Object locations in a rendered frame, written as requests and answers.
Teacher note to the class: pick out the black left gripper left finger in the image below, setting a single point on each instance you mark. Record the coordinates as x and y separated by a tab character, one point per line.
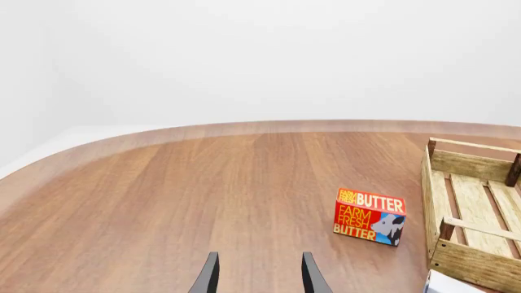
208	276

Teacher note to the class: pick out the red butter box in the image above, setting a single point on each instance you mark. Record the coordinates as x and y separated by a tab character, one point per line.
368	216

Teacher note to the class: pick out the wooden slat tray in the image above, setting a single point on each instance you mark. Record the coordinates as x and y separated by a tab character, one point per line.
474	210

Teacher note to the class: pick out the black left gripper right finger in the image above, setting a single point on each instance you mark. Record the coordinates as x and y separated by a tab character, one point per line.
312	277

